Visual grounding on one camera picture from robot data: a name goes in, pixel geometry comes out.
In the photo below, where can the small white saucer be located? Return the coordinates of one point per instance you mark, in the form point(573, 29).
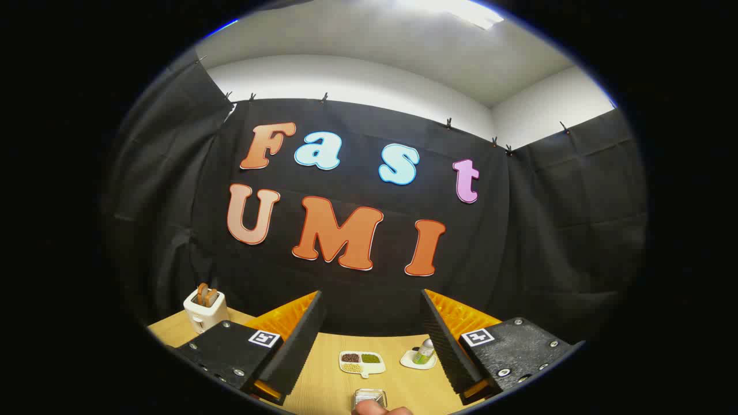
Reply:
point(409, 362)

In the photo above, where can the green label metal bottle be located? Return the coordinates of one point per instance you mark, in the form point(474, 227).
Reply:
point(424, 353)

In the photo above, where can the white divided dish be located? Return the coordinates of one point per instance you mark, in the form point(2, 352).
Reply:
point(375, 368)

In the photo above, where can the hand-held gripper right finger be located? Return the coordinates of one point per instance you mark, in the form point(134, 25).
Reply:
point(444, 346)

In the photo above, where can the white toaster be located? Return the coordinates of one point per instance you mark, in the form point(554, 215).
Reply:
point(204, 317)

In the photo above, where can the pile of yellow beans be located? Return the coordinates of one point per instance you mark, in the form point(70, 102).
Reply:
point(351, 367)

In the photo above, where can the pile of brown beans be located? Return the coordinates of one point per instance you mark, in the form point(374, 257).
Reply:
point(350, 358)

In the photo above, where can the toast bread slice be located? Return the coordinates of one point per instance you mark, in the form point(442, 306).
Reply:
point(211, 297)
point(201, 294)

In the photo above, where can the pile of green beans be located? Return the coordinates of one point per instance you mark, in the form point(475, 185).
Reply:
point(371, 358)

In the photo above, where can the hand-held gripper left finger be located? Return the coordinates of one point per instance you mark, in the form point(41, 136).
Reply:
point(300, 346)

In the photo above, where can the row of small black clips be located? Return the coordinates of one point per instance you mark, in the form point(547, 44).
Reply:
point(324, 98)

